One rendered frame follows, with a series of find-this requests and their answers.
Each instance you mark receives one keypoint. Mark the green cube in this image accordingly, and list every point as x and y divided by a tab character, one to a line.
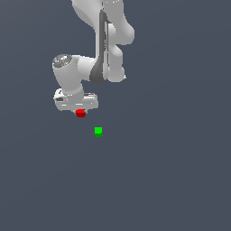
98	131

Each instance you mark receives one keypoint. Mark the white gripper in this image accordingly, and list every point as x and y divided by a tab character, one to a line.
76	102

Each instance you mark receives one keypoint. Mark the red cube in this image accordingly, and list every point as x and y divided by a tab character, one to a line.
80	113

